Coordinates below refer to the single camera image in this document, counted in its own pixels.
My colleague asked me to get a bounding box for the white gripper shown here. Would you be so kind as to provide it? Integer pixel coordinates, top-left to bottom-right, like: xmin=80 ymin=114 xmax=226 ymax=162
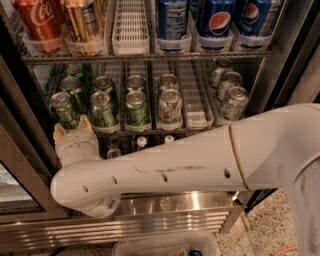
xmin=53 ymin=114 xmax=101 ymax=167

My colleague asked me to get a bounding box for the green can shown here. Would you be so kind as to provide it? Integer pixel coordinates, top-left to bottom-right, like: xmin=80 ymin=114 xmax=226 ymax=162
xmin=49 ymin=92 xmax=80 ymax=129
xmin=60 ymin=77 xmax=88 ymax=114
xmin=65 ymin=64 xmax=86 ymax=81

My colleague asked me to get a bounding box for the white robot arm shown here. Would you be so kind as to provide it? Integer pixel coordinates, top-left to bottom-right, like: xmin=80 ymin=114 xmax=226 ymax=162
xmin=51 ymin=103 xmax=320 ymax=256

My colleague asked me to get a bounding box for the green can column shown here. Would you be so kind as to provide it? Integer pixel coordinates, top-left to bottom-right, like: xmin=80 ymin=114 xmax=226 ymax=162
xmin=90 ymin=91 xmax=118 ymax=128
xmin=126 ymin=90 xmax=150 ymax=126
xmin=93 ymin=76 xmax=117 ymax=99
xmin=126 ymin=74 xmax=145 ymax=92

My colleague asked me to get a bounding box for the silver can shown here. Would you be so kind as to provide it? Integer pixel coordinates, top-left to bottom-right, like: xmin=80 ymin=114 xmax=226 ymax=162
xmin=106 ymin=148 xmax=122 ymax=159
xmin=107 ymin=137 xmax=122 ymax=149

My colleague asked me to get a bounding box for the steel fridge cabinet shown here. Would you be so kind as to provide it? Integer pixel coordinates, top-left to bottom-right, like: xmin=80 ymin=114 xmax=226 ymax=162
xmin=0 ymin=0 xmax=320 ymax=251

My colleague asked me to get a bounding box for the white diet can front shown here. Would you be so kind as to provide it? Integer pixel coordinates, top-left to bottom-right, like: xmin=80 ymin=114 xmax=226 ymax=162
xmin=158 ymin=89 xmax=182 ymax=124

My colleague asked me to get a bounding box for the white diet can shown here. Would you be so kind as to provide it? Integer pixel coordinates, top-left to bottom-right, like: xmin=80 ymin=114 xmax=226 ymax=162
xmin=158 ymin=89 xmax=182 ymax=124
xmin=158 ymin=73 xmax=179 ymax=93

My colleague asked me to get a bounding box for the gold soda can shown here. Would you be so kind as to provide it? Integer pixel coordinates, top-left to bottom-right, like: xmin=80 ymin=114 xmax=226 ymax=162
xmin=63 ymin=0 xmax=103 ymax=56

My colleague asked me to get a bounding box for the white diet can back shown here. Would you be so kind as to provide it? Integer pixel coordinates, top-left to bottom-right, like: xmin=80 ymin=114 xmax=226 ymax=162
xmin=158 ymin=73 xmax=179 ymax=93

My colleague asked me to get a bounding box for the red Coca-Cola can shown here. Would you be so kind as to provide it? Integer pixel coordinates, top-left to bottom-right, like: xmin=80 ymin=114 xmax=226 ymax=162
xmin=10 ymin=0 xmax=62 ymax=53

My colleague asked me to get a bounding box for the blue Pepsi can left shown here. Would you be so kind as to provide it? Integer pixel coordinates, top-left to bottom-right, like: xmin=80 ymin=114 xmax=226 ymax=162
xmin=155 ymin=0 xmax=189 ymax=52

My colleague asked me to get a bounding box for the blue pepsi can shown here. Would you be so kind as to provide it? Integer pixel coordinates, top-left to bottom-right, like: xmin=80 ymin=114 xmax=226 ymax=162
xmin=196 ymin=0 xmax=236 ymax=38
xmin=155 ymin=0 xmax=189 ymax=52
xmin=236 ymin=0 xmax=284 ymax=37

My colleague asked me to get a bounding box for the white can right back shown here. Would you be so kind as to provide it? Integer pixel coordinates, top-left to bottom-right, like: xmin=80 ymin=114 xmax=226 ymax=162
xmin=206 ymin=58 xmax=233 ymax=89

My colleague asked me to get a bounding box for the white can right middle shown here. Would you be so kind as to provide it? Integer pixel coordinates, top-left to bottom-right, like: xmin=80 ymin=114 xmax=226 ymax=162
xmin=216 ymin=71 xmax=242 ymax=103

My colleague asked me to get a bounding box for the blue Pepsi can middle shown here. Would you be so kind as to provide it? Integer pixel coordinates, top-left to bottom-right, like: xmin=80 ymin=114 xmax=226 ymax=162
xmin=196 ymin=0 xmax=236 ymax=38

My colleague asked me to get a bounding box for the blue Pepsi can right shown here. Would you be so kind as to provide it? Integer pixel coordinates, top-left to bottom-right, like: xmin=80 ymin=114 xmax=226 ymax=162
xmin=236 ymin=0 xmax=284 ymax=37

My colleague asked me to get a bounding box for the dark juice bottle left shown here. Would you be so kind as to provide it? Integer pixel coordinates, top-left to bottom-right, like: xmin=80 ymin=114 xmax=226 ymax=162
xmin=134 ymin=136 xmax=148 ymax=152

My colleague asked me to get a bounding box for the dark juice bottle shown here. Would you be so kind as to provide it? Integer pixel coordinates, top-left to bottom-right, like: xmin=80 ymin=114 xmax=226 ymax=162
xmin=164 ymin=135 xmax=175 ymax=144
xmin=134 ymin=136 xmax=148 ymax=152

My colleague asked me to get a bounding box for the dark juice bottle right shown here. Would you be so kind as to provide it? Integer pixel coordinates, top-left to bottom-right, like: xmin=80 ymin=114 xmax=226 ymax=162
xmin=164 ymin=135 xmax=175 ymax=144

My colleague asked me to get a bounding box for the empty white middle tray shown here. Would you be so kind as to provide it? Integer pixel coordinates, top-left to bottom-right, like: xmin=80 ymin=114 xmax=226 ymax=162
xmin=175 ymin=61 xmax=214 ymax=130

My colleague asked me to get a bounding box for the blue bottle cap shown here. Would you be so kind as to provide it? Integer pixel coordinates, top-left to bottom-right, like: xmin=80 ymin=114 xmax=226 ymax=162
xmin=189 ymin=249 xmax=203 ymax=256

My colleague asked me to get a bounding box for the clear plastic bin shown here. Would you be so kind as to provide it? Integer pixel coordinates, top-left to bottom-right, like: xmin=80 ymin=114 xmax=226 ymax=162
xmin=112 ymin=231 xmax=221 ymax=256

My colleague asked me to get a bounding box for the orange cable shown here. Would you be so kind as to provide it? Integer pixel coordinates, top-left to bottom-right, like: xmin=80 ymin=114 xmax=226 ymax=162
xmin=273 ymin=245 xmax=298 ymax=256

